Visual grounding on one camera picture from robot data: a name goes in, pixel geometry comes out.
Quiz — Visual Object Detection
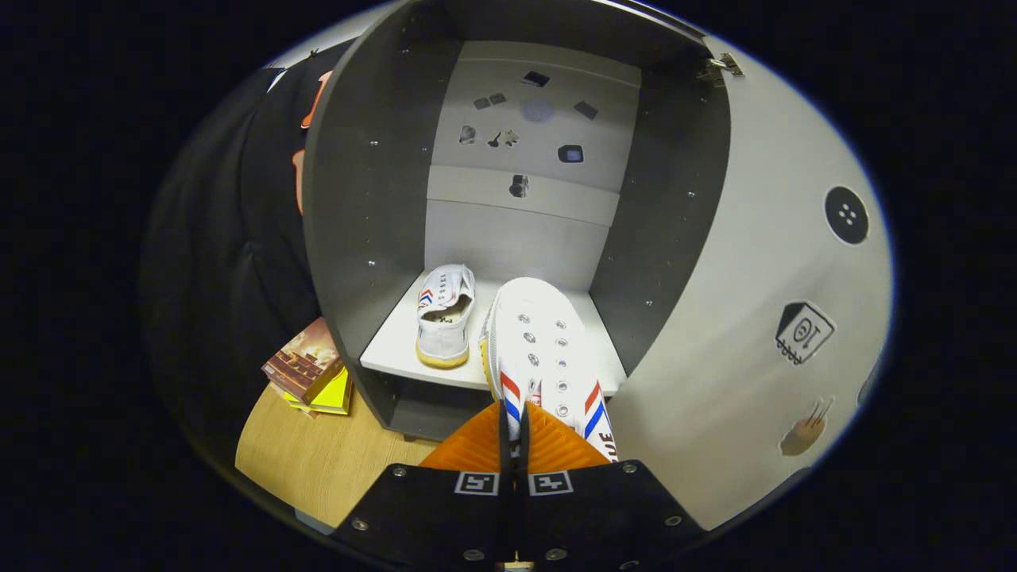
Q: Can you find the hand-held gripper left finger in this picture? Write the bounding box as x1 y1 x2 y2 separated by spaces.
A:
330 401 513 569

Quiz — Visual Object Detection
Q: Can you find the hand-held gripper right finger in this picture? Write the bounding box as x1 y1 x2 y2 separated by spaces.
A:
520 401 706 571

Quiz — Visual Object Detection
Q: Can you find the white canvas shoe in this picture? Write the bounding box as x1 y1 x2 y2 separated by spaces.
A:
479 276 619 466
415 264 476 369

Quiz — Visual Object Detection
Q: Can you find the grey shoe cabinet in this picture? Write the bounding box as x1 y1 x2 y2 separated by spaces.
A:
302 0 732 442

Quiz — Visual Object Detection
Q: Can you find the metal door hinge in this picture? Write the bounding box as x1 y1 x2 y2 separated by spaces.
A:
698 52 746 87

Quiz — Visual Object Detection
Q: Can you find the yellow book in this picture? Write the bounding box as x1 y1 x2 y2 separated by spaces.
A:
284 365 354 416

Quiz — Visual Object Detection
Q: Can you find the brown book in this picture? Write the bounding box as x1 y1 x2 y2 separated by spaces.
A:
261 318 344 404

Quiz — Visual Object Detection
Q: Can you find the black backdrop cloth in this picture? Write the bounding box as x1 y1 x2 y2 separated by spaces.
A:
141 40 350 446

